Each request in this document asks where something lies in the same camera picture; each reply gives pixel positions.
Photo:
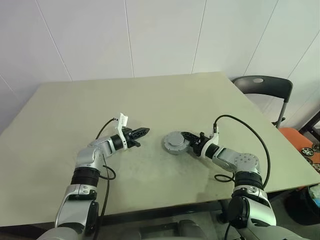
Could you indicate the small wheel with silver spokes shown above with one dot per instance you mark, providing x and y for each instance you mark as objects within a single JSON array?
[{"x": 307, "y": 151}]

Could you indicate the orange tray with parts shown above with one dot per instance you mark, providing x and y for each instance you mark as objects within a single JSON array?
[{"x": 292, "y": 135}]

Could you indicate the black waste bin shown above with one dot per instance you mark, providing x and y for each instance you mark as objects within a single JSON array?
[{"x": 300, "y": 210}]

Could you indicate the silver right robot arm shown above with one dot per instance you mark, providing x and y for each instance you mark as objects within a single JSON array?
[{"x": 240, "y": 160}]

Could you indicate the black folding chair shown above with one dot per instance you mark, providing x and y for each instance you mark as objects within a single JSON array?
[{"x": 275, "y": 86}]

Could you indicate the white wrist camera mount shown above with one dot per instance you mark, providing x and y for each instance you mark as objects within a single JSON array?
[
  {"x": 211, "y": 142},
  {"x": 123, "y": 120}
]

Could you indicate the small round black wheel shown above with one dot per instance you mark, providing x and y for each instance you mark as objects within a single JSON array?
[
  {"x": 316, "y": 147},
  {"x": 316, "y": 167}
]

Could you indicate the round motor stator base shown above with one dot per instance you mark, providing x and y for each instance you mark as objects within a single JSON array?
[{"x": 176, "y": 138}]

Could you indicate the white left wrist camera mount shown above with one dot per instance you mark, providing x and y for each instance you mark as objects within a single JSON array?
[{"x": 123, "y": 120}]

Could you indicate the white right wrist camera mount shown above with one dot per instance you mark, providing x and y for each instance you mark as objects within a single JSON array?
[{"x": 211, "y": 142}]

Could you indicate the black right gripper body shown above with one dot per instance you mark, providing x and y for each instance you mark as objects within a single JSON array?
[{"x": 197, "y": 146}]

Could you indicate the crumpled white blue waste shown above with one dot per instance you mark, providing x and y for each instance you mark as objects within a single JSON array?
[{"x": 315, "y": 197}]

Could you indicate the grey rounded shape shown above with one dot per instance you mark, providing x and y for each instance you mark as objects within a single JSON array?
[{"x": 192, "y": 231}]

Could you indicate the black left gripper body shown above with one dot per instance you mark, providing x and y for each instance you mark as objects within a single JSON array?
[{"x": 128, "y": 137}]

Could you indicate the black table frame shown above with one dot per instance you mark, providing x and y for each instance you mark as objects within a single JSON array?
[{"x": 225, "y": 208}]

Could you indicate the black metal rack frame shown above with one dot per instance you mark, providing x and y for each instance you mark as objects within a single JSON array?
[{"x": 311, "y": 125}]

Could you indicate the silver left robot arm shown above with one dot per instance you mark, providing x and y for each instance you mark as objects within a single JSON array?
[{"x": 87, "y": 160}]

